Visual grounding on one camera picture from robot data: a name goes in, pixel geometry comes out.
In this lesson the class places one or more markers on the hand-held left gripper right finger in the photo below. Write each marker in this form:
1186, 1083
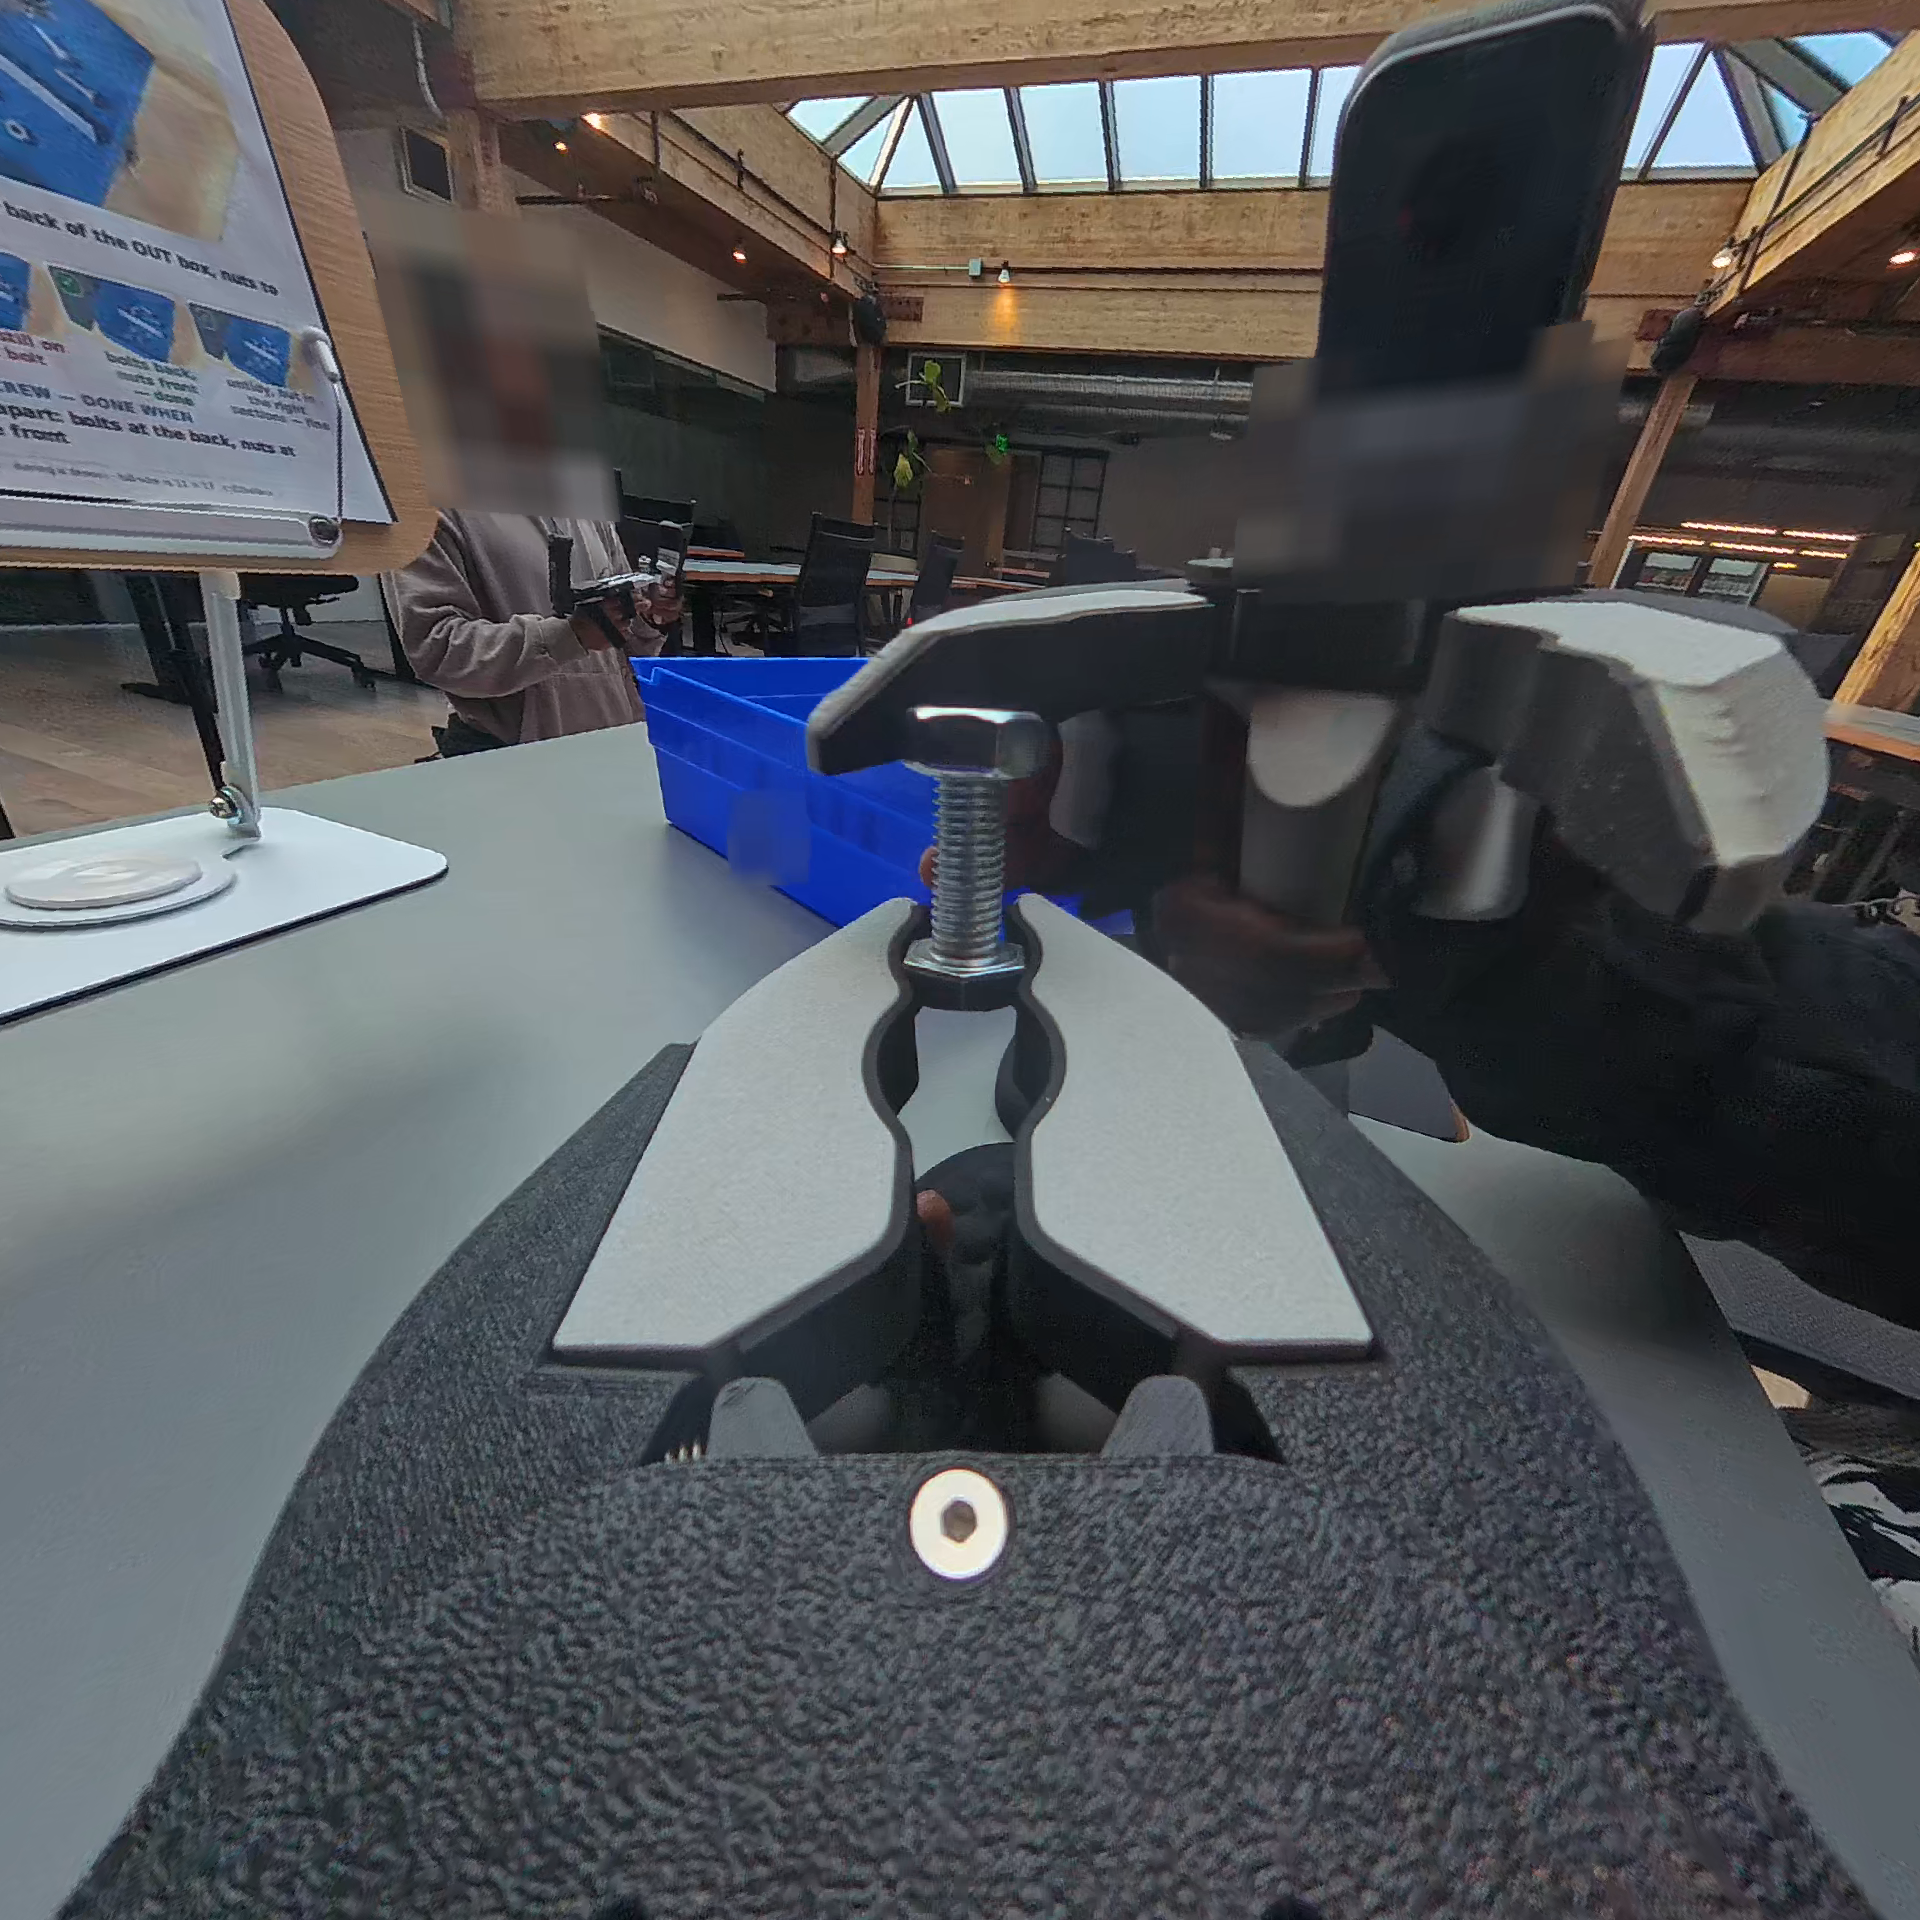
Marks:
1185, 1170

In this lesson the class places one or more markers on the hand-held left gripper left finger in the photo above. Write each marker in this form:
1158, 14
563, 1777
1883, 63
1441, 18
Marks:
720, 1170

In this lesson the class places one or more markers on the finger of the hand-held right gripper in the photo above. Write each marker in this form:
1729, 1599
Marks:
1050, 646
1665, 721

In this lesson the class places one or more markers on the silver hex bolt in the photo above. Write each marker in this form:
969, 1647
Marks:
967, 856

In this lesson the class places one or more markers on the silver hex nut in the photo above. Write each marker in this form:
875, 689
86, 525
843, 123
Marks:
967, 983

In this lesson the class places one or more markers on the blue plastic bin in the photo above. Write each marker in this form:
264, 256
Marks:
704, 751

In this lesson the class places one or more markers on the person's right hand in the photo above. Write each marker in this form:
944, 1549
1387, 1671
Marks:
1275, 960

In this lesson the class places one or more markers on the black office chair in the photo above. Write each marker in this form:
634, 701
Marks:
306, 616
833, 579
1816, 1319

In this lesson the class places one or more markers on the green hanging plant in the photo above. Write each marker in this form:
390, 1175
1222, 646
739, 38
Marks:
921, 421

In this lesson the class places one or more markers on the black white patterned pants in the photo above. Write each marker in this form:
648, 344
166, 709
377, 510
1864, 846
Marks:
1874, 1530

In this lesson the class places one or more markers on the printed instruction sheet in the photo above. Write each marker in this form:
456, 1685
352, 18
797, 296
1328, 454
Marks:
149, 450

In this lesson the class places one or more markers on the wooden support post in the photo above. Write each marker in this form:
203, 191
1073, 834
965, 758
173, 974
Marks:
1641, 481

